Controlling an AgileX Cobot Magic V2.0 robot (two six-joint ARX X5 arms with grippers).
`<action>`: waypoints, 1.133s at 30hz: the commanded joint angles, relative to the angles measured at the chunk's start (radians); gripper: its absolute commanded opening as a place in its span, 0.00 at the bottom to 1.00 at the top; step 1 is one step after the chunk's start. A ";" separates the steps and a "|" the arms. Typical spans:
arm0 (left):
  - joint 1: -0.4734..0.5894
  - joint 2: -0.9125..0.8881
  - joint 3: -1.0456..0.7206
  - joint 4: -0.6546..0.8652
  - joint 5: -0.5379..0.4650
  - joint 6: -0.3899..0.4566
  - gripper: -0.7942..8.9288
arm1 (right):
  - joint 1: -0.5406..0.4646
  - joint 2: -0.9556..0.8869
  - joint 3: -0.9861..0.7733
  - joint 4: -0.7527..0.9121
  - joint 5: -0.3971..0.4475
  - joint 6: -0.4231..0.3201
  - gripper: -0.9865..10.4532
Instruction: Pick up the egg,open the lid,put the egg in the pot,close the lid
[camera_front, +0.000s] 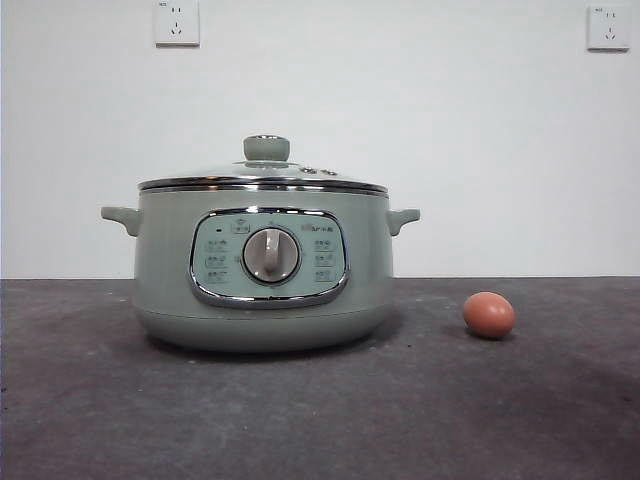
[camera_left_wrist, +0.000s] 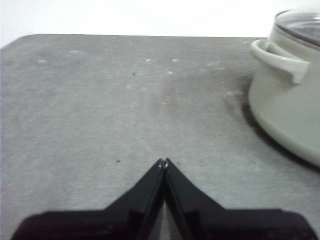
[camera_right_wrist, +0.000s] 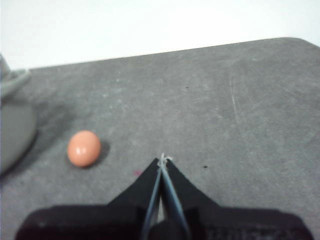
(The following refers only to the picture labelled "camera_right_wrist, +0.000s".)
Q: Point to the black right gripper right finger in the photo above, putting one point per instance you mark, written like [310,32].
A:
[225,222]

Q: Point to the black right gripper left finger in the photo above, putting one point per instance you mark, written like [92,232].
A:
[105,220]

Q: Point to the brown egg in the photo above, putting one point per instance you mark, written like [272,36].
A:
[83,148]

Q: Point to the pale green electric pot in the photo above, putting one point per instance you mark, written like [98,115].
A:
[13,130]

